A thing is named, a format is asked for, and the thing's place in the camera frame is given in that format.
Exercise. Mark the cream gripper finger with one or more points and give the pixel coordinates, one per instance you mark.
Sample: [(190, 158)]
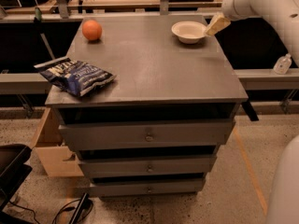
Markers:
[(217, 24)]

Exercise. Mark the white paper bowl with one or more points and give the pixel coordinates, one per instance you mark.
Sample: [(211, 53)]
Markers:
[(189, 32)]

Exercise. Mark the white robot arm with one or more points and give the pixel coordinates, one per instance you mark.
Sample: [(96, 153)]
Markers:
[(282, 15)]

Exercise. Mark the blue chip bag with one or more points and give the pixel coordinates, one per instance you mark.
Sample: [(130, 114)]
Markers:
[(75, 77)]

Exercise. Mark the clear sanitizer bottle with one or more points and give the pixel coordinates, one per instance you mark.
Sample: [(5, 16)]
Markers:
[(283, 64)]

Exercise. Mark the top grey drawer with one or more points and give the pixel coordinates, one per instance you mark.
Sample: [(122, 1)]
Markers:
[(138, 135)]

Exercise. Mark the grey drawer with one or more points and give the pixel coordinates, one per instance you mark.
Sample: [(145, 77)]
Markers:
[(147, 188), (147, 166), (138, 135)]

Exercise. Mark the grey drawer cabinet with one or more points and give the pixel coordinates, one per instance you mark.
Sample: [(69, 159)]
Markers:
[(158, 79)]

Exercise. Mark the orange fruit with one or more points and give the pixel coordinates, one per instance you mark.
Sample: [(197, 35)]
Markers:
[(92, 30)]

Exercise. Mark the middle grey drawer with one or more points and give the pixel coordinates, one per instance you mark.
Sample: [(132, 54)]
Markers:
[(147, 166)]

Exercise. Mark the bottom grey drawer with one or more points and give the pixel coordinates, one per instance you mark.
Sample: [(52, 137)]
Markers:
[(147, 188)]

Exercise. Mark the wooden box on floor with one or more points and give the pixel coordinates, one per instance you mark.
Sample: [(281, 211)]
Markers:
[(55, 156)]

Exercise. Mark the black bin on floor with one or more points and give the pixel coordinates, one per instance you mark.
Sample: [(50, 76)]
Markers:
[(13, 170)]

